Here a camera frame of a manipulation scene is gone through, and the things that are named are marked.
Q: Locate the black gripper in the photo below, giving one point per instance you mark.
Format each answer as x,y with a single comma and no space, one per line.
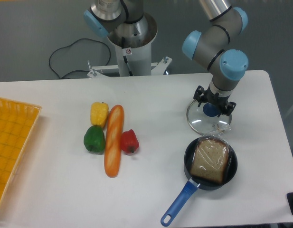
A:
220,101

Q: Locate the glass pot lid blue knob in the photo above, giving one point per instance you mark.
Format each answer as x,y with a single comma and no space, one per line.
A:
204,118

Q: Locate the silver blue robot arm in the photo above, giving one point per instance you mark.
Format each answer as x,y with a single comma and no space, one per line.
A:
207,49

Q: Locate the bagged bread slice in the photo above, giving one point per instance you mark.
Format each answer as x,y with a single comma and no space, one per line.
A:
212,158

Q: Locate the red bell pepper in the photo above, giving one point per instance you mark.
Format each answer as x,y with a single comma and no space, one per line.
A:
129,142

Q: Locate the orange baguette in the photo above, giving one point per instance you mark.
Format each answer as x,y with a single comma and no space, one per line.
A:
112,154

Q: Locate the yellow bell pepper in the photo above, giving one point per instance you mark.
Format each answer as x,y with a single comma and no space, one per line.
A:
99,113

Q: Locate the green bell pepper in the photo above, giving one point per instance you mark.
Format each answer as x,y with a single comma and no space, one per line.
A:
94,140

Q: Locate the yellow woven basket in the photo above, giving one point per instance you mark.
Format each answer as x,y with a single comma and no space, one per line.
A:
17,121

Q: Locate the dark frying pan blue handle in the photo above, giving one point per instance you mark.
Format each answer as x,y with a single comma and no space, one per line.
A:
192,185

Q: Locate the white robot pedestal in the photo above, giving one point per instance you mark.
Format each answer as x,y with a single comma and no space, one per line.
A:
132,42

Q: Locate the white pedestal base frame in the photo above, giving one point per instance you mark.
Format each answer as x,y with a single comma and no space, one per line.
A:
124,69

